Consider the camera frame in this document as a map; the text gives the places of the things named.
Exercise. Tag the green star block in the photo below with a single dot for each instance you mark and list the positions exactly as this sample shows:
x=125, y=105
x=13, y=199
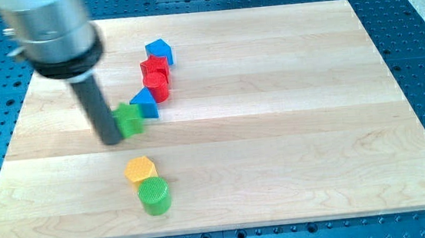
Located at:
x=129, y=119

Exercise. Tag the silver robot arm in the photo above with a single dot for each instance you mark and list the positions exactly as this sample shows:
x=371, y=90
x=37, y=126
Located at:
x=57, y=37

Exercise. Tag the light wooden board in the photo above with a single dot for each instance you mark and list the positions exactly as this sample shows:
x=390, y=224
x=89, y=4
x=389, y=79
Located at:
x=276, y=115

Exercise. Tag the blue triangle block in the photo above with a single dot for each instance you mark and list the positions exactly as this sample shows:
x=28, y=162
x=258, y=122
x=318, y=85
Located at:
x=147, y=105

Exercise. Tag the red cylinder block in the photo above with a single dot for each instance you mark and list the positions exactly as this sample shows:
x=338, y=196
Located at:
x=157, y=84

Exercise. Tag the red star block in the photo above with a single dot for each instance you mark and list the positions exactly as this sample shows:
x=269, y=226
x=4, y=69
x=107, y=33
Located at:
x=156, y=64

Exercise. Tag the yellow hexagon block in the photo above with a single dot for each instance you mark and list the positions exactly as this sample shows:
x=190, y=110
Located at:
x=139, y=169

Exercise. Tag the green cylinder block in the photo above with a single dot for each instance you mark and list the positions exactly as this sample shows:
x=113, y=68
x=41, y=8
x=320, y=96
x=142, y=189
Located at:
x=155, y=196

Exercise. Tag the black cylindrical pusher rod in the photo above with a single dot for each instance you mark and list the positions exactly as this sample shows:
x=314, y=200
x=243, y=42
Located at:
x=98, y=112

